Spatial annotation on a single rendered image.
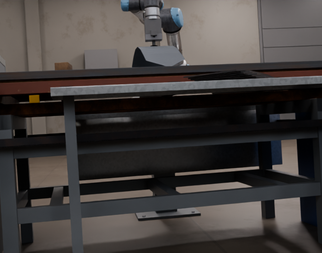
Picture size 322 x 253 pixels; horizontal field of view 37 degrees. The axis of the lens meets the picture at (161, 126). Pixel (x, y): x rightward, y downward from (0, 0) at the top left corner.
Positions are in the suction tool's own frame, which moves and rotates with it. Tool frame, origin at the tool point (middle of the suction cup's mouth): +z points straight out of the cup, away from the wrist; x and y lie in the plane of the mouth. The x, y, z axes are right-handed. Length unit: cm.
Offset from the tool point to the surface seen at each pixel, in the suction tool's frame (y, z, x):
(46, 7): -183, -233, 862
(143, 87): -9, 23, -71
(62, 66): -43, 9, -29
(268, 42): 333, -133, 892
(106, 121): -28, 35, 38
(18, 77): -58, 15, -45
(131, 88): -13, 24, -71
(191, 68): 13.5, 13.7, -35.7
